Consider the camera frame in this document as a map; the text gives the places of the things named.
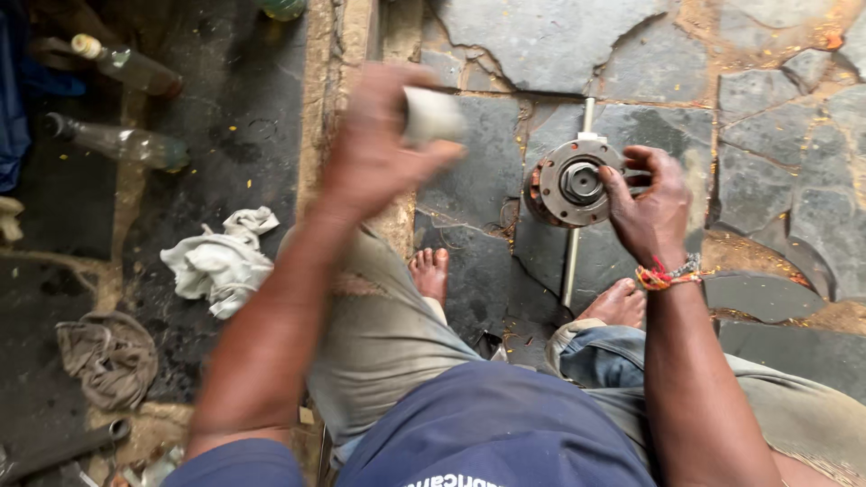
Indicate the person's left foot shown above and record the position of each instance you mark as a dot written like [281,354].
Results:
[430,274]

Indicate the person's left hand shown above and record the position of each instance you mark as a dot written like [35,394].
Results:
[369,155]

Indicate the dirty brown rag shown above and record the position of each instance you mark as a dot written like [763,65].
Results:
[108,362]

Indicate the person's left fingers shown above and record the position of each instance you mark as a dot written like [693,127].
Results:
[433,157]

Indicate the crumpled white cloth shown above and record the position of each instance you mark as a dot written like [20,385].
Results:
[220,264]

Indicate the person's foot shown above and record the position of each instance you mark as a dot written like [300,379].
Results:
[430,274]
[615,304]

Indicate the person's blue shirt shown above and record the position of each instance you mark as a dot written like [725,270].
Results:
[487,433]

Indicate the clear bottle with white cap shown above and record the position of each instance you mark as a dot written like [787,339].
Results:
[135,67]

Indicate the person's right foot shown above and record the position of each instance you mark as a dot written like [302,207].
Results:
[615,304]

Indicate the green plastic bottle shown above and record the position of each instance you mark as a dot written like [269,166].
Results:
[281,8]

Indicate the person's right hand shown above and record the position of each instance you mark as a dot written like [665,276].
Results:
[653,209]

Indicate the dark metal pipe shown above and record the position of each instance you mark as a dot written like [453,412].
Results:
[61,450]

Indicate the blue fabric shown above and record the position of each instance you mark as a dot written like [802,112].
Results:
[12,101]

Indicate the clear bottle with black cap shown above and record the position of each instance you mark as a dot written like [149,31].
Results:
[122,142]

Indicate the round metal motor assembly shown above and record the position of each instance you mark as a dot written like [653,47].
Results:
[558,196]

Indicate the white metal rod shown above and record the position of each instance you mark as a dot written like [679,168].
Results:
[572,264]

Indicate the white cylindrical cup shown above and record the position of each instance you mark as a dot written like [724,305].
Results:
[433,115]

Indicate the person's grey trousers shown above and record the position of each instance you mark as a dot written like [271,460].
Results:
[385,345]

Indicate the large hexagonal metal nut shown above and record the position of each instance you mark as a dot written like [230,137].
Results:
[582,182]

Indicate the beige cloth piece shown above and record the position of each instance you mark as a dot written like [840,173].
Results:
[9,220]

